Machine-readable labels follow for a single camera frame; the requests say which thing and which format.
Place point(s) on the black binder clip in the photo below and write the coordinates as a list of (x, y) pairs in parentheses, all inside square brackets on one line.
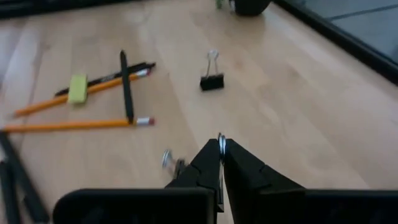
[(212, 82), (221, 144)]

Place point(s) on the yellow rectangular eraser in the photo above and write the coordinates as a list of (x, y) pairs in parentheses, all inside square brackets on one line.
[(77, 88)]

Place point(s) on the yellow pencil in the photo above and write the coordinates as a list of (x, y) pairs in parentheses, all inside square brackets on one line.
[(77, 125), (46, 103)]

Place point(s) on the black pen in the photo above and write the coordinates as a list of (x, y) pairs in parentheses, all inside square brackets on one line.
[(105, 77), (21, 177), (7, 199), (126, 84)]

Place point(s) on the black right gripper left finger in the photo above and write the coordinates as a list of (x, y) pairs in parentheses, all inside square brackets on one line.
[(205, 168)]

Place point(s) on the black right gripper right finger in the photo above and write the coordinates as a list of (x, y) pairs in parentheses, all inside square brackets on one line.
[(245, 174)]

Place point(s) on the potted succulent plant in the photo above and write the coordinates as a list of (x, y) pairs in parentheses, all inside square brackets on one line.
[(252, 7)]

